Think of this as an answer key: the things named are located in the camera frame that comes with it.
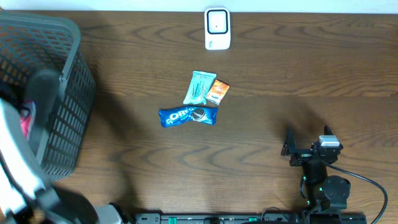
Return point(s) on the grey plastic mesh basket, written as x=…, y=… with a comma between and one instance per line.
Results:
x=41, y=55

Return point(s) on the purple red snack bag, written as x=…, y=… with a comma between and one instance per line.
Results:
x=28, y=121

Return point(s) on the small orange snack box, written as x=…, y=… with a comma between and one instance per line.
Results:
x=217, y=92

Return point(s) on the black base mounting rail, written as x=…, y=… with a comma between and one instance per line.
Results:
x=269, y=217

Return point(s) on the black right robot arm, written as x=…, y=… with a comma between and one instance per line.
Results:
x=326, y=194

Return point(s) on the blue Oreo cookie pack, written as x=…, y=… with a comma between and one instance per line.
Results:
x=184, y=114

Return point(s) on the teal snack packet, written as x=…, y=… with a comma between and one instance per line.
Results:
x=199, y=87

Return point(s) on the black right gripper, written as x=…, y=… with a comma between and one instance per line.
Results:
x=301, y=155

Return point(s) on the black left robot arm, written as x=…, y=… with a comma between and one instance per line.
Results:
x=25, y=188

